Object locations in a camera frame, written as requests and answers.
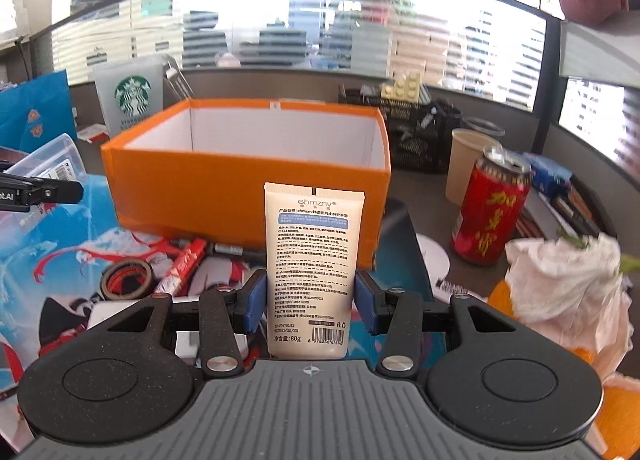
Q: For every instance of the white round disc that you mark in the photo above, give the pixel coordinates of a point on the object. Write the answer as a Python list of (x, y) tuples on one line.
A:
[(435, 260)]

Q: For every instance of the black marker pen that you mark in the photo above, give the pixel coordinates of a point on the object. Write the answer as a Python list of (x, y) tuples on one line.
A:
[(230, 250)]

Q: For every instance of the printed desk mat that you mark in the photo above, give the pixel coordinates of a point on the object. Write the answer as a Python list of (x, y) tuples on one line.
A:
[(75, 235)]

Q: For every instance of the clear plastic container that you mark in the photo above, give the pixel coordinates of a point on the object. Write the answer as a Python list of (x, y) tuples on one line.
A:
[(62, 152)]

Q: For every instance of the blue packet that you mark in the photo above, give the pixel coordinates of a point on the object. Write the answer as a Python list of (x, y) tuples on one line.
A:
[(547, 172)]

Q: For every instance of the white crumpled tissue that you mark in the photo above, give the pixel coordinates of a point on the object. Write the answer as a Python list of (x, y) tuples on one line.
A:
[(560, 280)]

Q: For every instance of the orange cardboard box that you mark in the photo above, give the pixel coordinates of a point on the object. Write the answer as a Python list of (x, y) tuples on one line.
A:
[(200, 180)]

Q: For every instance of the brown tape roll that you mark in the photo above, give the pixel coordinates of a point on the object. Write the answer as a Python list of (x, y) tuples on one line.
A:
[(127, 265)]

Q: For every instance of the yellow building block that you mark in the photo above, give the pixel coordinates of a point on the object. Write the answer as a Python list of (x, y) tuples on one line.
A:
[(402, 87)]

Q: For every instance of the blue paper bag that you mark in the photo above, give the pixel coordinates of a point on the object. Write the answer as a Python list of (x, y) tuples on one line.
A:
[(35, 110)]

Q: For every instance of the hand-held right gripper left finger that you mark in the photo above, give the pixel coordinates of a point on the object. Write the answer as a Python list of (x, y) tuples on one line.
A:
[(257, 300)]

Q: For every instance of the cream hand cream tube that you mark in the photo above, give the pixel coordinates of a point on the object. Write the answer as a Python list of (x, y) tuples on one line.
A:
[(310, 265)]

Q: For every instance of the stack of books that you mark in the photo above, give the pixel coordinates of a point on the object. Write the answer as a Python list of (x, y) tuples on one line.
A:
[(575, 210)]

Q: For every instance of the red drink can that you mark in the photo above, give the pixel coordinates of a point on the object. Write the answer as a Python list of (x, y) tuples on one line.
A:
[(487, 220)]

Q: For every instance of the white paper strip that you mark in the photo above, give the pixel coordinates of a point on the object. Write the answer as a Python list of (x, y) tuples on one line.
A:
[(460, 290)]

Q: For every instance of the beige paper cup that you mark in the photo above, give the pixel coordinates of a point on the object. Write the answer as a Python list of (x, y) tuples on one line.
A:
[(460, 165)]

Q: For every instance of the red marker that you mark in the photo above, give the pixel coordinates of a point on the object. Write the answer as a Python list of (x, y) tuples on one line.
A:
[(180, 265)]

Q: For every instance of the translucent green logo cup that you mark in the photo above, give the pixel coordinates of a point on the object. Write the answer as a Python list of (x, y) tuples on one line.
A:
[(132, 95)]

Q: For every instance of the orange fruit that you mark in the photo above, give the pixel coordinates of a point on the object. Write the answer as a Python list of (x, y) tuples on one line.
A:
[(620, 415)]

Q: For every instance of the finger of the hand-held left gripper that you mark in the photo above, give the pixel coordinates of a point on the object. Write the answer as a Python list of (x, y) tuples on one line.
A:
[(60, 192)]

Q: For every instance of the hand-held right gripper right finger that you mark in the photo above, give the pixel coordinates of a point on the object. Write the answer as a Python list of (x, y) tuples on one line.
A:
[(365, 300)]

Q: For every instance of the black mesh organizer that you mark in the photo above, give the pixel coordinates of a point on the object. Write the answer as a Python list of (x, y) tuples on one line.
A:
[(415, 140)]

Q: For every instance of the red white packet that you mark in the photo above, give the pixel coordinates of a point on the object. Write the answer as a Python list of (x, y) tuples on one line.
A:
[(92, 132)]

